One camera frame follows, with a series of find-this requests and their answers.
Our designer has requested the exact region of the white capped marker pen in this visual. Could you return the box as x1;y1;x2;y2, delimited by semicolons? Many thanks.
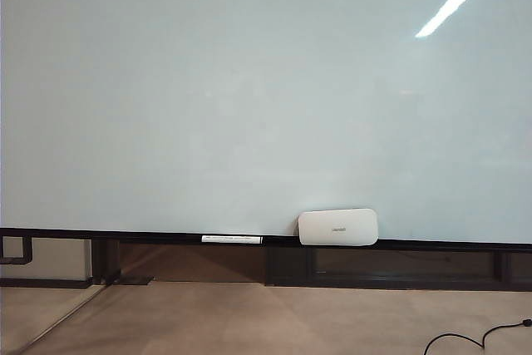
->
201;234;264;244

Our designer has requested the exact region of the large glass whiteboard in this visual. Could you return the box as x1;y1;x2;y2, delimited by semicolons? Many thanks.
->
0;0;532;244

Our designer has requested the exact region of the white whiteboard eraser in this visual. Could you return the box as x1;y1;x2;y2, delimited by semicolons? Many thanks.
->
297;208;380;247

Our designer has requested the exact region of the black whiteboard tray ledge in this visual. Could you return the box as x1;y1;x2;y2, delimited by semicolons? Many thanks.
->
0;226;532;254

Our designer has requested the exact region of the black whiteboard stand leg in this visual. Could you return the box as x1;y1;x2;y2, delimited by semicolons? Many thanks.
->
91;239;122;286

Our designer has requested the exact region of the black stand foot plate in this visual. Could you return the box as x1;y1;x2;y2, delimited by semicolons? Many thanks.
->
119;275;155;287

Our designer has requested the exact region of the black low frame panel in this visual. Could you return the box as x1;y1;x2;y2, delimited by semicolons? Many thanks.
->
264;245;532;292

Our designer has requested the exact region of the dark wall baseboard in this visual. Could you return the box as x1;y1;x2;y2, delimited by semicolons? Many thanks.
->
0;278;93;289

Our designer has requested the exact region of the black wall pipe bracket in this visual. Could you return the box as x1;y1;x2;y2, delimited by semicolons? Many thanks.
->
0;234;34;266

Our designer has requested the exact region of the black floor power cable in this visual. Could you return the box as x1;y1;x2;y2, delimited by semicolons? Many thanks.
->
423;318;532;355

